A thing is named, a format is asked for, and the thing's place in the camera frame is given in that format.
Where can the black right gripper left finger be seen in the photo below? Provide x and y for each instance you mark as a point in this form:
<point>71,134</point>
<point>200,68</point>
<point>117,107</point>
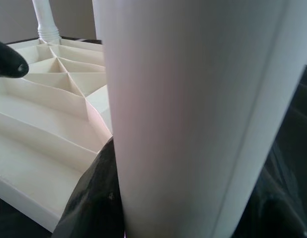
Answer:
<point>98,198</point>

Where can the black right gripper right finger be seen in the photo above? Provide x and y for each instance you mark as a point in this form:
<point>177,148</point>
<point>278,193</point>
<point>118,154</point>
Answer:
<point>272,218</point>

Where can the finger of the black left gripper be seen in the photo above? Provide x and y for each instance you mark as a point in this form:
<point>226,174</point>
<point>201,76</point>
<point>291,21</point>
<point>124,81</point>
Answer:
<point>9,60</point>

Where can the white plastic table leg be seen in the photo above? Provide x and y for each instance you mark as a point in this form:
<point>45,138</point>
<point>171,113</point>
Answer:
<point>44,15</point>
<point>180,111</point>

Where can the white plastic children table top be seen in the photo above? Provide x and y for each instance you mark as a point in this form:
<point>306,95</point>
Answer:
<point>31,148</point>

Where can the black table cloth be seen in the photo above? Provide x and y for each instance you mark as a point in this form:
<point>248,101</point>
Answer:
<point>297,124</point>

